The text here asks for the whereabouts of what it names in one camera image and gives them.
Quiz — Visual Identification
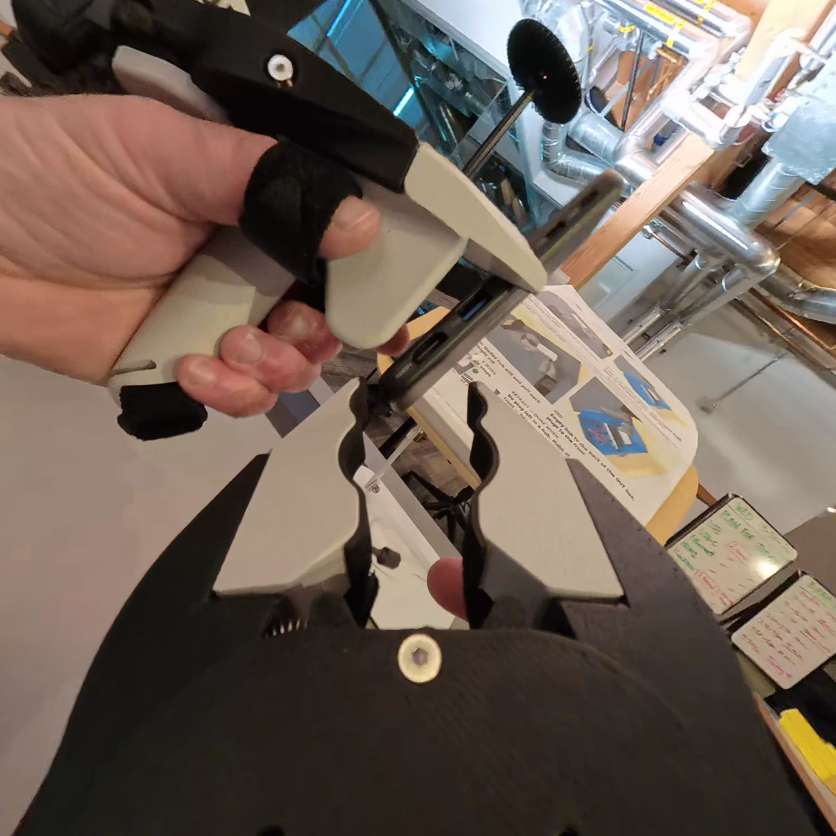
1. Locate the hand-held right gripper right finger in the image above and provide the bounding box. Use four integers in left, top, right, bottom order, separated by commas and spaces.
464, 382, 630, 612

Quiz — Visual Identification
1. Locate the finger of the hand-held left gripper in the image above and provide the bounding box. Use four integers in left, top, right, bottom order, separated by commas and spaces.
407, 143, 551, 293

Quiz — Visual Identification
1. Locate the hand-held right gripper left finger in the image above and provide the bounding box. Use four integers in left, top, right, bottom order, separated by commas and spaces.
213, 382, 373, 615

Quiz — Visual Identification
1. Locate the slim dark grey hub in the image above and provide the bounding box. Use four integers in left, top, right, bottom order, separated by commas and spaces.
371, 169, 627, 418

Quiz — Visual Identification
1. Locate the person's left hand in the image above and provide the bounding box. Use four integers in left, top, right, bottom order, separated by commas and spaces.
0, 91, 414, 420

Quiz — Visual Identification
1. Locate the black pole with round disc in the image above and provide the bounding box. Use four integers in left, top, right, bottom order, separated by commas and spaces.
463, 17, 593, 180

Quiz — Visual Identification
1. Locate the small handwritten whiteboard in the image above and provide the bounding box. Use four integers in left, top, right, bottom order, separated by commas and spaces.
731, 574, 836, 691
665, 496, 799, 616

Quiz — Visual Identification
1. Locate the yellow plastic bin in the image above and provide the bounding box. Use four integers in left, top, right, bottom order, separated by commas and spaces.
780, 706, 836, 787

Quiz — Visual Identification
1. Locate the silver ventilation duct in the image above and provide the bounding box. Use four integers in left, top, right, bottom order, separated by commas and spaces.
543, 0, 836, 330

